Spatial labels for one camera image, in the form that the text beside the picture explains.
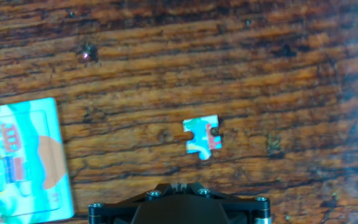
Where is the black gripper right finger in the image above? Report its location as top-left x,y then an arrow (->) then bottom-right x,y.
178,183 -> 272,224

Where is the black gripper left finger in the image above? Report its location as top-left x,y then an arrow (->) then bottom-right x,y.
88,183 -> 180,224

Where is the puzzle piece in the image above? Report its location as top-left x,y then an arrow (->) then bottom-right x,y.
181,114 -> 223,161

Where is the car picture puzzle board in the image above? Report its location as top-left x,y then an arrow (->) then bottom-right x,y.
0,97 -> 75,224

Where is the wood grain mat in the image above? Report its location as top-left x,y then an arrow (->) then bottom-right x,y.
0,0 -> 358,224

